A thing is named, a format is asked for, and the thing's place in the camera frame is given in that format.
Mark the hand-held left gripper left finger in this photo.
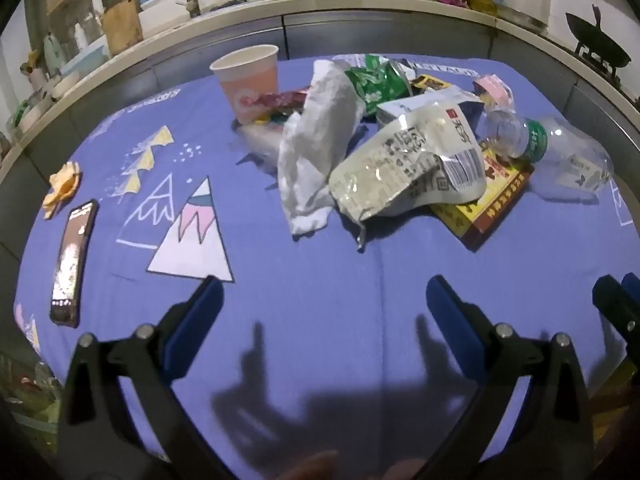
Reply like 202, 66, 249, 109
56, 275, 236, 480

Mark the steel tray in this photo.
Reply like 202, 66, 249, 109
499, 5, 549, 29

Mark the light blue basin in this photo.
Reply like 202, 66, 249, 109
60, 42, 111, 79

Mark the crumpled yellow wrapper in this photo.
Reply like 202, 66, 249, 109
42, 161, 82, 220

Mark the brown yellow sachet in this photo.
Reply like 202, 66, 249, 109
412, 74, 448, 92

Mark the black smartphone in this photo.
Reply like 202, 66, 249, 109
49, 199, 100, 328

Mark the blue printed tablecloth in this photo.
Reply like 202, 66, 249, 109
12, 52, 640, 480

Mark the pink paper cup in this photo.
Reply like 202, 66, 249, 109
210, 44, 280, 126

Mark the steel cabinet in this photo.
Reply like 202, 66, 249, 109
0, 10, 640, 311

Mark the clear plastic bottle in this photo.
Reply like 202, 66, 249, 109
477, 110, 613, 203

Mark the white blue packet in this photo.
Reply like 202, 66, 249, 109
376, 86, 486, 130

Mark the person's left hand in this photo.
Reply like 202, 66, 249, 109
282, 451, 436, 480

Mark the clear plastic wrapper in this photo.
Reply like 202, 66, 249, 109
237, 121, 285, 157

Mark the white kitchen counter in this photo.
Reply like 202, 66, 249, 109
0, 0, 640, 186

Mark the small pink wrapper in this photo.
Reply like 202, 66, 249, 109
472, 74, 516, 111

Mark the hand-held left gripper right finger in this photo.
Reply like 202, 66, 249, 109
425, 275, 596, 480

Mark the black frying pan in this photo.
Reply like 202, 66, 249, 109
565, 4, 632, 68

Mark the white foil snack bag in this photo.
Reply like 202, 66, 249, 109
327, 107, 488, 253

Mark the wooden cutting board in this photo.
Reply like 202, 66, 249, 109
101, 0, 144, 56

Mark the green snack packet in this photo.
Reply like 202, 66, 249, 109
345, 54, 413, 118

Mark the white tissue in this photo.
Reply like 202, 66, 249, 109
277, 59, 368, 236

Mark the red yellow cardboard box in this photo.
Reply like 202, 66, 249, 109
430, 150, 533, 252

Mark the black gas stove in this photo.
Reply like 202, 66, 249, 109
574, 42, 623, 83

